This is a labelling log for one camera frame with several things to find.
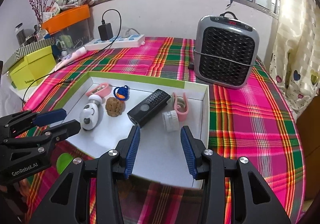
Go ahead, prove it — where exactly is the brown walnut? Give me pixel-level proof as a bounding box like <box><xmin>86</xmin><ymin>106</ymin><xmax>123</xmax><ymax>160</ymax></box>
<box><xmin>117</xmin><ymin>178</ymin><xmax>136</xmax><ymax>201</ymax></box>
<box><xmin>105</xmin><ymin>97</ymin><xmax>125</xmax><ymax>117</ymax></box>

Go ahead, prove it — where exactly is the white panda toy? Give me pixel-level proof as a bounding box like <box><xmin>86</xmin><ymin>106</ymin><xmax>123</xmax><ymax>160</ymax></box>
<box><xmin>80</xmin><ymin>102</ymin><xmax>99</xmax><ymax>131</ymax></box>

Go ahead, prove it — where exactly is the black rectangular device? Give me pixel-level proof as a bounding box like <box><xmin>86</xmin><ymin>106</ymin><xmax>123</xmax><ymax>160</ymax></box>
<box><xmin>127</xmin><ymin>89</ymin><xmax>171</xmax><ymax>128</ymax></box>

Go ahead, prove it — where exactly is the heart pattern curtain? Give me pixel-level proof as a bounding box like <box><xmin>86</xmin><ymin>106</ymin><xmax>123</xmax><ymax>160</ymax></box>
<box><xmin>270</xmin><ymin>0</ymin><xmax>319</xmax><ymax>118</ymax></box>

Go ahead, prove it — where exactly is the white round container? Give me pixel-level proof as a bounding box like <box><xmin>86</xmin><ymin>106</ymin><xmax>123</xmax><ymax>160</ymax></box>
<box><xmin>162</xmin><ymin>110</ymin><xmax>180</xmax><ymax>132</ymax></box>

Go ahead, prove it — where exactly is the plaid pink bed cloth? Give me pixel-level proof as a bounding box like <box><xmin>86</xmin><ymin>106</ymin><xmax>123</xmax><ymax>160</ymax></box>
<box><xmin>25</xmin><ymin>37</ymin><xmax>306</xmax><ymax>223</ymax></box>

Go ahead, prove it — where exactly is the white pink tube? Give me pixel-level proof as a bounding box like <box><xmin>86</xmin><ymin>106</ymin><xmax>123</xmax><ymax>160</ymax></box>
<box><xmin>55</xmin><ymin>47</ymin><xmax>87</xmax><ymax>71</ymax></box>

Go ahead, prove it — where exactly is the grey black space heater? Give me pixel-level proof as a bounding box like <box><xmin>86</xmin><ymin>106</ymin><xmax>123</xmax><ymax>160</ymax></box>
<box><xmin>193</xmin><ymin>11</ymin><xmax>259</xmax><ymax>89</ymax></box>

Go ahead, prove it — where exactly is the yellow green shoe box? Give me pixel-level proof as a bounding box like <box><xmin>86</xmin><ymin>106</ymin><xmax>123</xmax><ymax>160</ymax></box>
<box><xmin>9</xmin><ymin>46</ymin><xmax>56</xmax><ymax>90</ymax></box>

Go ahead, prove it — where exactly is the white power strip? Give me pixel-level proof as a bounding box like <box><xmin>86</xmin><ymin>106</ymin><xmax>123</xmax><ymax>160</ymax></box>
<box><xmin>85</xmin><ymin>34</ymin><xmax>145</xmax><ymax>51</ymax></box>

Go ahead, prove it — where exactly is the orange lid storage bin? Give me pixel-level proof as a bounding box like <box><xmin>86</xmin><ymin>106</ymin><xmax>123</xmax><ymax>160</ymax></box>
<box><xmin>42</xmin><ymin>5</ymin><xmax>91</xmax><ymax>35</ymax></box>

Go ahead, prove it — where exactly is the black charger with cable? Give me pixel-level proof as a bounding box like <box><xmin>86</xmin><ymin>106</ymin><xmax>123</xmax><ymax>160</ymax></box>
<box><xmin>22</xmin><ymin>9</ymin><xmax>122</xmax><ymax>111</ymax></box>

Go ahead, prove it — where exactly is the green white cardboard box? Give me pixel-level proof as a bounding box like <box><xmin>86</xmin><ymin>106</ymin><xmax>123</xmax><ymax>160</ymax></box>
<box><xmin>53</xmin><ymin>70</ymin><xmax>211</xmax><ymax>191</ymax></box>

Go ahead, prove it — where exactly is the green top mushroom toy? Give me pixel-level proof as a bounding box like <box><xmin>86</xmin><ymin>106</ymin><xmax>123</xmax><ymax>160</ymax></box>
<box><xmin>56</xmin><ymin>153</ymin><xmax>73</xmax><ymax>175</ymax></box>

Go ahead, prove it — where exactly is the pink clip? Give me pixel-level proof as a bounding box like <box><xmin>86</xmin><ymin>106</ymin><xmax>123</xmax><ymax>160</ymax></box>
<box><xmin>171</xmin><ymin>92</ymin><xmax>189</xmax><ymax>122</ymax></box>
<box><xmin>86</xmin><ymin>83</ymin><xmax>112</xmax><ymax>98</ymax></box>

